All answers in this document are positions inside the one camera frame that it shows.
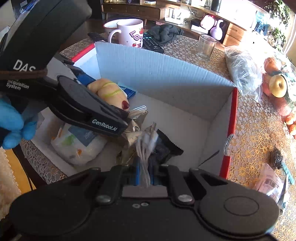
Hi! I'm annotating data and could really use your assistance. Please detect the dark cloth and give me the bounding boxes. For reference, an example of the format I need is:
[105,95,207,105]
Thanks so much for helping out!
[147,24,184,46]

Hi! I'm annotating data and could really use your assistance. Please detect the blue gloved left hand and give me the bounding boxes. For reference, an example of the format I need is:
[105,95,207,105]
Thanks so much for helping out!
[1,94,39,150]

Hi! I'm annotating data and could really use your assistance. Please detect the small bag black seeds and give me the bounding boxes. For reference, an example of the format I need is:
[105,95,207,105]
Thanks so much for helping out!
[269,147,283,170]

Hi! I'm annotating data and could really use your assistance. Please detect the black snack packet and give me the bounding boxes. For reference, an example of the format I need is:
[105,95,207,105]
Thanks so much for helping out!
[149,130,184,165]

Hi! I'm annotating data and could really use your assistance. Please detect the potted green plant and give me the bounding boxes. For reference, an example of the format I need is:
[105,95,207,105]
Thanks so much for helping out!
[264,0,290,51]

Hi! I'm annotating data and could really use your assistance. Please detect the red net fruit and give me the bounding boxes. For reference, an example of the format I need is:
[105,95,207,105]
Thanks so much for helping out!
[261,57,296,117]

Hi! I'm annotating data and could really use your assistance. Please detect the yellow pig plush toy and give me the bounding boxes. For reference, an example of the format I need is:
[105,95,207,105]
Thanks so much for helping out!
[87,78,130,111]

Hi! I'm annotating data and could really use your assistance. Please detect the clear drinking glass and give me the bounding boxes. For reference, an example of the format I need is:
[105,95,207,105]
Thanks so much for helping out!
[197,34,217,61]

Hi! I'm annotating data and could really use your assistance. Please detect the pink pouch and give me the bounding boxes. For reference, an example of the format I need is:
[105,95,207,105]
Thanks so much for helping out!
[200,15,216,31]

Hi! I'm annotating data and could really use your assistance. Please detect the white lotso mug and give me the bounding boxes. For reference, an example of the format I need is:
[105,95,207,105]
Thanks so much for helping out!
[108,19,144,48]

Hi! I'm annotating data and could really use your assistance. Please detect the clear plastic bag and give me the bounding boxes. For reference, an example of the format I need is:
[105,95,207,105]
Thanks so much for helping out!
[224,46,263,103]

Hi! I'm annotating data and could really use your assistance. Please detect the black remote control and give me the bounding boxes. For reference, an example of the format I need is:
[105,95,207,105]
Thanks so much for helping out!
[142,33,165,54]

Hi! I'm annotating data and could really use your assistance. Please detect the red white cardboard box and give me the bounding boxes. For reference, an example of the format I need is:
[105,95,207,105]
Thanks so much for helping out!
[30,41,239,179]

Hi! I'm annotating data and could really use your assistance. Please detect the white cable bundle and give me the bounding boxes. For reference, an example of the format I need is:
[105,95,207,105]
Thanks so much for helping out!
[135,131,159,188]

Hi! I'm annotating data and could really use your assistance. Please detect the yellow apple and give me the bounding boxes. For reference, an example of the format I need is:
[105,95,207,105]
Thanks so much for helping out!
[269,74,287,98]

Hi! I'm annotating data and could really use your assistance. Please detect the lace tablecloth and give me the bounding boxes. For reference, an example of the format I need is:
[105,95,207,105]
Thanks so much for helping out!
[7,36,295,187]

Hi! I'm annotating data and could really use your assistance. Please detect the pink plastic snack bag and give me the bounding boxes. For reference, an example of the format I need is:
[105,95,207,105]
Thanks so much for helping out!
[252,163,290,212]

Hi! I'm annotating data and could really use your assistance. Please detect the wooden sideboard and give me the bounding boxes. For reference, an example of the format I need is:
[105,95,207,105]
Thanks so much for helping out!
[101,1,246,46]

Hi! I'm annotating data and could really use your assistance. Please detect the pile of oranges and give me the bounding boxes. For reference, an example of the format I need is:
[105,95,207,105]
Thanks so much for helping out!
[282,113,296,138]

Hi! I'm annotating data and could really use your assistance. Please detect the teal nail file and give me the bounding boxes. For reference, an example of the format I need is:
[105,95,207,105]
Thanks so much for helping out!
[282,162,295,185]

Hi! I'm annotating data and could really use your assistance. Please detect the silver snack wrapper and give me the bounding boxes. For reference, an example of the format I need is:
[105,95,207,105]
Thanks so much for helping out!
[116,105,148,165]

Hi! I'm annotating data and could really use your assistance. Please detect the purple vase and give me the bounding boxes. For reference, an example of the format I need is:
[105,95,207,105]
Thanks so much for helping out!
[210,20,224,41]

